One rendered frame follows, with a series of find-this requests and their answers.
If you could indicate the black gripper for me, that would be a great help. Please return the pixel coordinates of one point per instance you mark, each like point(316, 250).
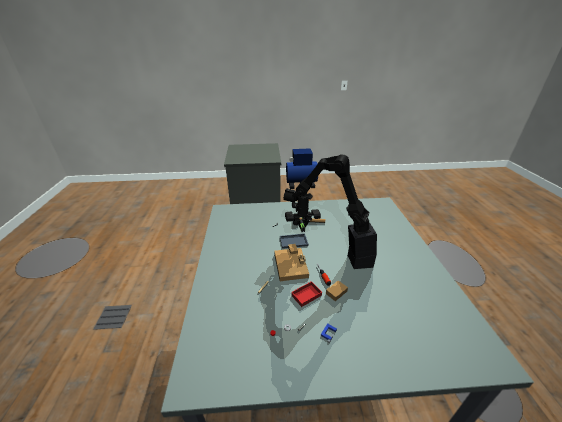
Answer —
point(302, 212)

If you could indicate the red shallow tray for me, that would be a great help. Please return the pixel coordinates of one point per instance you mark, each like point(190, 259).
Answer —
point(303, 294)

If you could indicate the blue c-shaped clamp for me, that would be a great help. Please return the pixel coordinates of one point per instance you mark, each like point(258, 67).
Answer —
point(323, 334)

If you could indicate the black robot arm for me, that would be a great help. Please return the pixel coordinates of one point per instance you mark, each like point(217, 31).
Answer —
point(340, 164)

